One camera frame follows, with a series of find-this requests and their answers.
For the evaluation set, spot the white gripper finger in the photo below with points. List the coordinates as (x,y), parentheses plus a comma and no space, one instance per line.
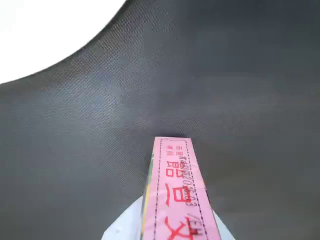
(125,227)
(224,234)

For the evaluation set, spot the pink candy box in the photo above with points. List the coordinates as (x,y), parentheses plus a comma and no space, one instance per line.
(177,195)

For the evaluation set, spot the dark grey mat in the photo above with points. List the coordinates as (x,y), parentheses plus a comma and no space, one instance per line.
(225,87)

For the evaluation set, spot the white round plate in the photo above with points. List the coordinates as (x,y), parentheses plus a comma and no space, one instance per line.
(45,32)

